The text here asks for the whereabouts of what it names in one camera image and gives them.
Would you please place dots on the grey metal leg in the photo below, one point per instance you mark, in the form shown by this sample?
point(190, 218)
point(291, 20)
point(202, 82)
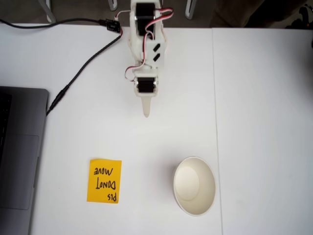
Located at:
point(112, 5)
point(190, 9)
point(50, 12)

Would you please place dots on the yellow handwritten sticky note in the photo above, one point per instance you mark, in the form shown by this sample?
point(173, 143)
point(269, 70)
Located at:
point(94, 195)

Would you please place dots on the dark grey laptop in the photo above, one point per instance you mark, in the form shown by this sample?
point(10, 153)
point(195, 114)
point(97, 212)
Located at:
point(22, 147)

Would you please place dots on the brown paper cup with note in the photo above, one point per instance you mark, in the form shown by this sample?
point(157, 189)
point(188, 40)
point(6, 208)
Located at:
point(195, 181)

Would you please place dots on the black controller board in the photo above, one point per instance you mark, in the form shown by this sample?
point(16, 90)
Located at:
point(113, 25)

